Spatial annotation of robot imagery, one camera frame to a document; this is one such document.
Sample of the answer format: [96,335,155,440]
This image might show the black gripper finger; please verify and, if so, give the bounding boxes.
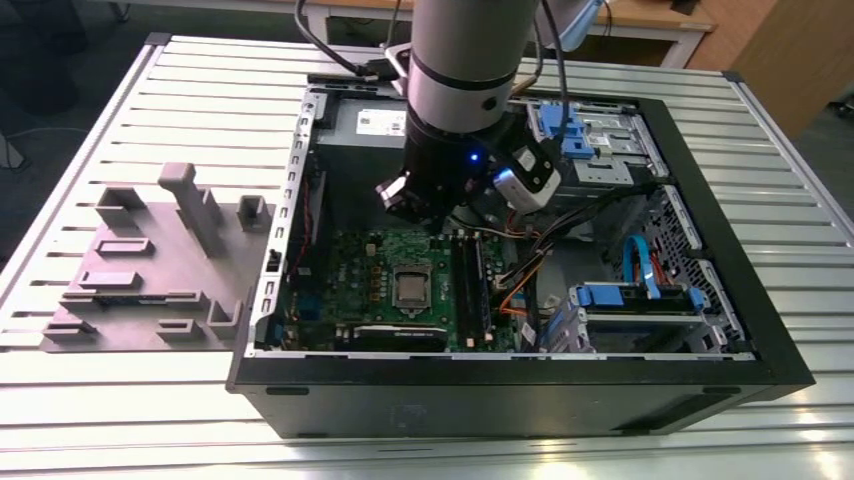
[374,172,447,235]

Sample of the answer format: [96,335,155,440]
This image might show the metal socket cover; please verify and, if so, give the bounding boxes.
[391,264,432,309]

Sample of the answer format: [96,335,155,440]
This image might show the gray power supply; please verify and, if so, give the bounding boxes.
[312,97,415,231]

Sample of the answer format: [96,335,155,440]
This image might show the green motherboard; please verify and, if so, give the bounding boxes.
[285,209,535,351]

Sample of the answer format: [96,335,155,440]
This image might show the silver black wrist webcam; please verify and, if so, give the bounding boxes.
[492,142,563,216]

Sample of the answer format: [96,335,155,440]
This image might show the blue drive carrier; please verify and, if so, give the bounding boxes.
[540,102,594,159]

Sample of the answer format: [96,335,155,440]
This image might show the black RAM slot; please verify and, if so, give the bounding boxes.
[468,230,495,349]
[451,230,471,349]

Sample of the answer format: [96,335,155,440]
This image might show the metal drive cage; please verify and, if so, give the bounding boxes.
[519,102,672,211]

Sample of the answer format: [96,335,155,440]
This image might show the black graphics card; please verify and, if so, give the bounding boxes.
[332,323,450,351]

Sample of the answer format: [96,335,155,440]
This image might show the hard disk in blue carrier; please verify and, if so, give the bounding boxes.
[574,282,703,315]

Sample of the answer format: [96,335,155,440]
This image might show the gray parts rack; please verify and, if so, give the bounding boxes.
[39,162,279,354]

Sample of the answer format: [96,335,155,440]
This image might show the black PC case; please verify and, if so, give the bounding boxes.
[224,73,817,441]

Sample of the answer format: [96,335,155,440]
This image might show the metal disk bay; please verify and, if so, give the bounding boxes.
[566,299,742,354]

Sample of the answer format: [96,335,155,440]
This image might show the wooden cabinet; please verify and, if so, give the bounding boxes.
[686,0,854,136]

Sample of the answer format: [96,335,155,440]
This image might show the dark office chair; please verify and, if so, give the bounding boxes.
[0,0,92,119]

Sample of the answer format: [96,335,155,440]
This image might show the thin red wire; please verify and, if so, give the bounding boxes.
[300,179,316,249]

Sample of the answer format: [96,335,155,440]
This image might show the yellow black power wires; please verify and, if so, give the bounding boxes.
[459,224,535,241]

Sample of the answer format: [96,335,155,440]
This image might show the black camera cable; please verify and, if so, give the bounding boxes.
[538,0,576,151]
[295,0,402,84]

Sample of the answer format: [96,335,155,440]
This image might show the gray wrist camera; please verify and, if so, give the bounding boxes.
[379,42,414,94]

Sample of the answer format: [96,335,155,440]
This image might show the black wire bundle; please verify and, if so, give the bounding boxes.
[496,187,659,291]

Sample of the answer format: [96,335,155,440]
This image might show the orange SATA cable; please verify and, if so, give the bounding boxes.
[498,269,542,317]

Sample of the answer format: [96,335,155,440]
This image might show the blue SATA cable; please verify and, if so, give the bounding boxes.
[623,234,662,301]

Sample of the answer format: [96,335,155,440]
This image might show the blue plastic carrier rail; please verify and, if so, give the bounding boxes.
[540,307,576,354]

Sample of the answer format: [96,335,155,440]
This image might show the wooden desk white frame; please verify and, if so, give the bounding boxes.
[85,0,719,69]

